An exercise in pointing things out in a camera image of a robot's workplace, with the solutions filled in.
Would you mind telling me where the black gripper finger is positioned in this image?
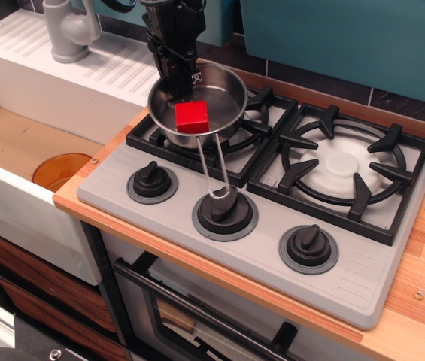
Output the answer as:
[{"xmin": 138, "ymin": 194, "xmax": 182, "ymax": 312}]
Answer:
[
  {"xmin": 147, "ymin": 32, "xmax": 169, "ymax": 77},
  {"xmin": 165, "ymin": 56, "xmax": 194, "ymax": 97}
]

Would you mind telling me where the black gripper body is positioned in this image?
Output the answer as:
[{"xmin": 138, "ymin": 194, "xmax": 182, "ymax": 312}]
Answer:
[{"xmin": 141, "ymin": 1, "xmax": 207, "ymax": 85}]

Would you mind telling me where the red cube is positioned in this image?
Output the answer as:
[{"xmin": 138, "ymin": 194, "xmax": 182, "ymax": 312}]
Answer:
[{"xmin": 175, "ymin": 101, "xmax": 209, "ymax": 134}]

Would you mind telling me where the stainless steel pan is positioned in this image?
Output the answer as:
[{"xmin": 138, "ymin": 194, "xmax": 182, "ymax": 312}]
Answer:
[{"xmin": 147, "ymin": 63, "xmax": 247, "ymax": 199}]

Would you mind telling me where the black left stove knob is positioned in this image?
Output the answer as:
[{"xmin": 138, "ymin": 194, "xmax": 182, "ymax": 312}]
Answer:
[{"xmin": 126, "ymin": 161, "xmax": 178, "ymax": 205}]

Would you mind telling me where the black stove knob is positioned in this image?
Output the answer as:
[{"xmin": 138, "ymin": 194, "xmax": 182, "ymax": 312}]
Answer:
[
  {"xmin": 278, "ymin": 224, "xmax": 339, "ymax": 275},
  {"xmin": 192, "ymin": 186, "xmax": 259, "ymax": 242},
  {"xmin": 126, "ymin": 161, "xmax": 178, "ymax": 205}
]

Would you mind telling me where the black middle stove knob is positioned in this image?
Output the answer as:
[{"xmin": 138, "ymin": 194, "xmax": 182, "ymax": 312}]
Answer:
[{"xmin": 192, "ymin": 186, "xmax": 259, "ymax": 242}]

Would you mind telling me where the grey stove top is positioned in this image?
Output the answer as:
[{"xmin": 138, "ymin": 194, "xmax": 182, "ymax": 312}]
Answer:
[{"xmin": 77, "ymin": 137, "xmax": 425, "ymax": 329}]

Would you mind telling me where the black right stove knob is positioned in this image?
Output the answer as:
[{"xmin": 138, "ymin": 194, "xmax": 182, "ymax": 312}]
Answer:
[{"xmin": 278, "ymin": 224, "xmax": 339, "ymax": 275}]

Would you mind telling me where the grey toy faucet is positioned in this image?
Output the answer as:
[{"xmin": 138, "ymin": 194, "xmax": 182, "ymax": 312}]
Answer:
[{"xmin": 43, "ymin": 0, "xmax": 101, "ymax": 64}]

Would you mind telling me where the black left burner grate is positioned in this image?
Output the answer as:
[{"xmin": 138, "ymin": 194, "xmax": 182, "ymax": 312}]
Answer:
[{"xmin": 126, "ymin": 86, "xmax": 299, "ymax": 187}]

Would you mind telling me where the black burner grate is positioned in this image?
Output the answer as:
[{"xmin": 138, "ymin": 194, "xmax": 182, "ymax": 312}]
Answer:
[
  {"xmin": 247, "ymin": 104, "xmax": 425, "ymax": 246},
  {"xmin": 126, "ymin": 86, "xmax": 299, "ymax": 187}
]

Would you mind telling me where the white sink unit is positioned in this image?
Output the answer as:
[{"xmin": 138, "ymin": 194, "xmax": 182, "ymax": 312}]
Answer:
[{"xmin": 0, "ymin": 10, "xmax": 159, "ymax": 285}]

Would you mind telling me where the black right burner grate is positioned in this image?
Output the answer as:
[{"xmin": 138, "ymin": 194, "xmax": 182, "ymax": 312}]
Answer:
[{"xmin": 247, "ymin": 104, "xmax": 425, "ymax": 246}]

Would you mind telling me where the wooden drawer front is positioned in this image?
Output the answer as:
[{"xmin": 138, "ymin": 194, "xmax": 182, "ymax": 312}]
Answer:
[{"xmin": 0, "ymin": 237, "xmax": 127, "ymax": 360}]

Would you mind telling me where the oven door with handle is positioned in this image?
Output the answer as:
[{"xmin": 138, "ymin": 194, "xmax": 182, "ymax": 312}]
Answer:
[{"xmin": 103, "ymin": 234, "xmax": 368, "ymax": 360}]

